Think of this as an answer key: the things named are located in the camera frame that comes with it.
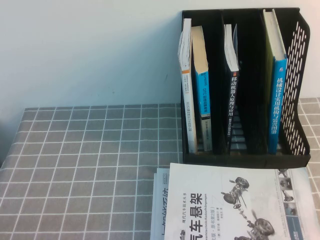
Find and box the white book with black lettering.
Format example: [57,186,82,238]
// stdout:
[149,167,172,240]

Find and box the thick book with blue spine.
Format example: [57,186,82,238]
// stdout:
[191,25,213,152]

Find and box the large blue mechanical design book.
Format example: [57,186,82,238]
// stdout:
[262,8,288,155]

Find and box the white car suspension book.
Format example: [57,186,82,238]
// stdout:
[163,162,320,240]

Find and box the white book with orange stripe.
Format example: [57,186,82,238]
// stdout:
[177,17,198,155]

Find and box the grey checked tablecloth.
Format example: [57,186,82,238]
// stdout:
[0,97,320,240]

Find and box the black robotics book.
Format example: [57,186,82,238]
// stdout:
[223,23,241,153]

